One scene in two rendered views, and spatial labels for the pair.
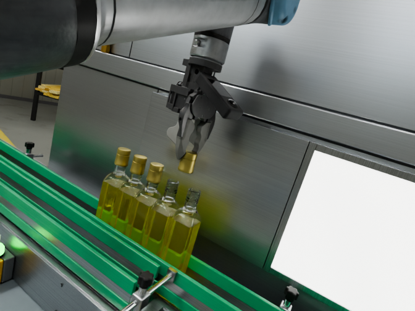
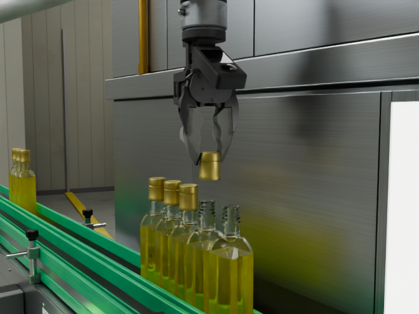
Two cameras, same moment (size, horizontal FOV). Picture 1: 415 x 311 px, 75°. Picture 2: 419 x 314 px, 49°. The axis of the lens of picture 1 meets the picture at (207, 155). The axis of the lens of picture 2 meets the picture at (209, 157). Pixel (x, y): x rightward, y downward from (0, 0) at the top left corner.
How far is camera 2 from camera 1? 0.33 m
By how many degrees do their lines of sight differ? 29
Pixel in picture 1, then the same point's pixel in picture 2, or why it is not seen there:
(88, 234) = (131, 299)
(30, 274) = not seen: outside the picture
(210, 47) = (194, 12)
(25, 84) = not seen: hidden behind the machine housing
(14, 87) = not seen: hidden behind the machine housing
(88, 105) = (139, 146)
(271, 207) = (358, 214)
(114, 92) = (161, 118)
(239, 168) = (304, 167)
